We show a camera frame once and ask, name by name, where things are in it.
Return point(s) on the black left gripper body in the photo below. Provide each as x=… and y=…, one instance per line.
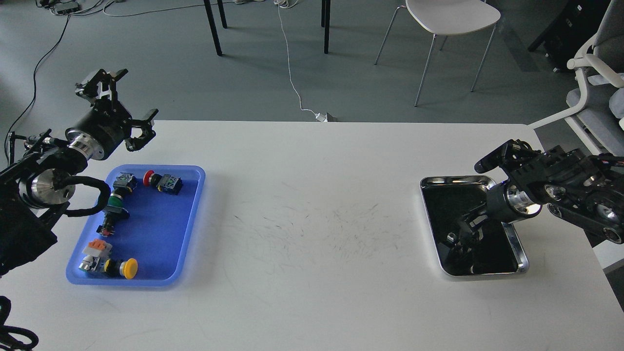
x=99, y=133

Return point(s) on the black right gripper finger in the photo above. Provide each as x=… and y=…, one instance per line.
x=469, y=234
x=487, y=249

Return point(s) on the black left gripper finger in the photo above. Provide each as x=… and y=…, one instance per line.
x=147, y=132
x=100, y=91

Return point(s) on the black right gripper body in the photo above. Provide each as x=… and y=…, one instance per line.
x=506, y=203

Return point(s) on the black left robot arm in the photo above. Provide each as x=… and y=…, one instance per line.
x=43, y=180

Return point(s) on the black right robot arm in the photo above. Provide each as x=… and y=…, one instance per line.
x=582, y=190

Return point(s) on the shiny metal tray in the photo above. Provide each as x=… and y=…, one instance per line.
x=445, y=199

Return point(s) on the blue plastic tray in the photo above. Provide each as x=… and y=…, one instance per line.
x=157, y=232

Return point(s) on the orange grey contact block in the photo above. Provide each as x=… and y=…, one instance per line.
x=98, y=248

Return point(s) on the grey office chair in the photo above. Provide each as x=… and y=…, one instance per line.
x=595, y=108

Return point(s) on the black cabinet in corner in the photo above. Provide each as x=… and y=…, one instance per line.
x=576, y=23

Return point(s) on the white power adapter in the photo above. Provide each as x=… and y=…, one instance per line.
x=325, y=117

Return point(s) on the white chair with metal legs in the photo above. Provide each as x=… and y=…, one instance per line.
x=448, y=18

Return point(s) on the green push button switch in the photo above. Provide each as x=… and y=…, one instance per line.
x=123, y=185

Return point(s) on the red push button switch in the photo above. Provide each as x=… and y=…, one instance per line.
x=167, y=183

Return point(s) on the yellow push button switch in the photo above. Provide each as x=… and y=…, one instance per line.
x=109, y=267

